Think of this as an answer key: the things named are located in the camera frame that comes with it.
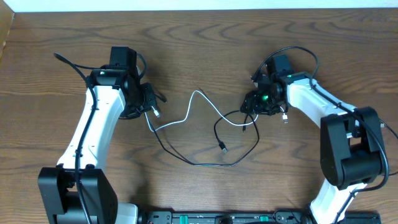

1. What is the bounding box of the white usb cable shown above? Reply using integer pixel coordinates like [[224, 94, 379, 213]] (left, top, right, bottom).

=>
[[144, 89, 289, 133]]

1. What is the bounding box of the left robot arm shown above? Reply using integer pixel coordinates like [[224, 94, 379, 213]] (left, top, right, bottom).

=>
[[38, 47, 160, 223]]

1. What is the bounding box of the black usb cable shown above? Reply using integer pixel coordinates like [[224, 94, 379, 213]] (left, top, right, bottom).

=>
[[146, 90, 261, 167], [213, 110, 249, 154]]

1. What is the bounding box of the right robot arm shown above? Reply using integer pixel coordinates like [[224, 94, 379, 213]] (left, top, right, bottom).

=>
[[240, 55, 389, 223]]

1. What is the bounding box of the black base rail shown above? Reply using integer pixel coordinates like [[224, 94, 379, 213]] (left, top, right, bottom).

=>
[[136, 210, 381, 224]]

